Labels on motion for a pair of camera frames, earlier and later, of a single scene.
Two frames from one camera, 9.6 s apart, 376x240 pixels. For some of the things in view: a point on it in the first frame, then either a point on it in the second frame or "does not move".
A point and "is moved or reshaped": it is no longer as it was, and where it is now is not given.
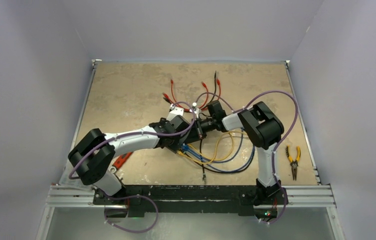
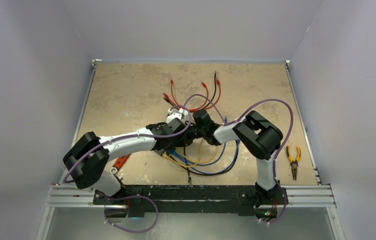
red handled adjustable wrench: [120, 162] does not move
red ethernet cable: [173, 101] does not move
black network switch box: [174, 148] is moved or reshaped
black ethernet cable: [208, 102] does not move
